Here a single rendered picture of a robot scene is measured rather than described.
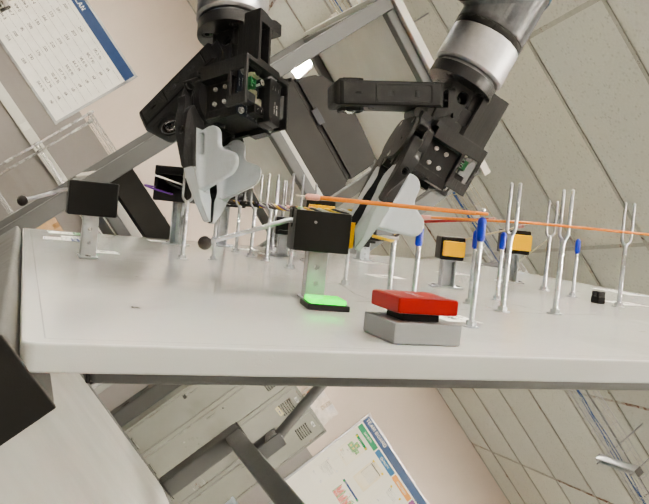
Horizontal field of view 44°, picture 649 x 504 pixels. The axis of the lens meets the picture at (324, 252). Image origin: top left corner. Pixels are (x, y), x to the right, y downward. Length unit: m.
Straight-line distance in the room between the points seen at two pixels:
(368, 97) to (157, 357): 0.40
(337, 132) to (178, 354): 1.46
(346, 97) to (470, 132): 0.13
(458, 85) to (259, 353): 0.42
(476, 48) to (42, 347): 0.52
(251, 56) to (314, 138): 1.12
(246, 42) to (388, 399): 8.18
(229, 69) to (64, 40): 7.76
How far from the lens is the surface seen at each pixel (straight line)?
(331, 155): 1.92
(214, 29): 0.85
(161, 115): 0.86
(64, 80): 8.43
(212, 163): 0.78
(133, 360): 0.50
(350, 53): 2.25
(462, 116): 0.84
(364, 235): 0.78
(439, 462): 9.27
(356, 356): 0.53
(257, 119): 0.80
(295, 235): 0.78
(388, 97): 0.80
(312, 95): 1.91
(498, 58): 0.83
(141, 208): 1.78
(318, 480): 8.80
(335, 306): 0.73
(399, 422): 8.99
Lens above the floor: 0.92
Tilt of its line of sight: 15 degrees up
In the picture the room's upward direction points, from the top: 55 degrees clockwise
